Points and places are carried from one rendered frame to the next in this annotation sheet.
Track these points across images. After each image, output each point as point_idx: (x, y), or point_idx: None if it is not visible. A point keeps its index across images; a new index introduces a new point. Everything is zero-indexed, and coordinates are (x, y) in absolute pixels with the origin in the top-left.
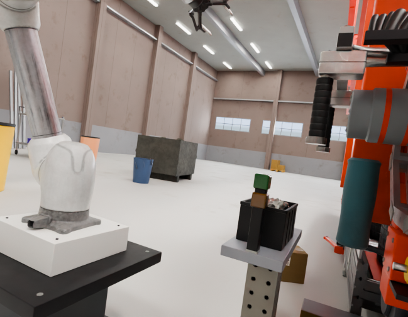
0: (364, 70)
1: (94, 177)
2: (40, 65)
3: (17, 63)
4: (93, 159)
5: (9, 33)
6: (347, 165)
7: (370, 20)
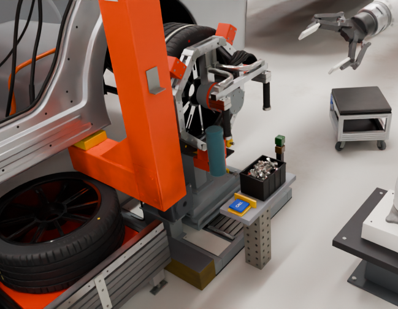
0: (162, 84)
1: (396, 185)
2: None
3: None
4: None
5: None
6: (222, 134)
7: (255, 56)
